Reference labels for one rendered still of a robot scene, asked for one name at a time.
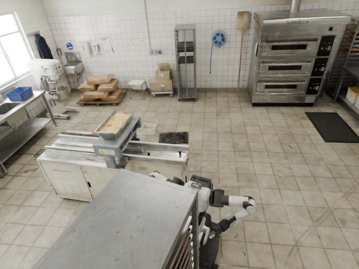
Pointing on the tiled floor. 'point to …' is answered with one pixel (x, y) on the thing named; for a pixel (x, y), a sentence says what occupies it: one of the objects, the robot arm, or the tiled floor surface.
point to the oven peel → (243, 19)
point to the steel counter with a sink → (16, 141)
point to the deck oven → (291, 55)
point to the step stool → (138, 86)
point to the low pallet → (102, 101)
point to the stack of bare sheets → (173, 137)
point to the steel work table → (341, 84)
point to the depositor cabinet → (79, 171)
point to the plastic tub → (149, 129)
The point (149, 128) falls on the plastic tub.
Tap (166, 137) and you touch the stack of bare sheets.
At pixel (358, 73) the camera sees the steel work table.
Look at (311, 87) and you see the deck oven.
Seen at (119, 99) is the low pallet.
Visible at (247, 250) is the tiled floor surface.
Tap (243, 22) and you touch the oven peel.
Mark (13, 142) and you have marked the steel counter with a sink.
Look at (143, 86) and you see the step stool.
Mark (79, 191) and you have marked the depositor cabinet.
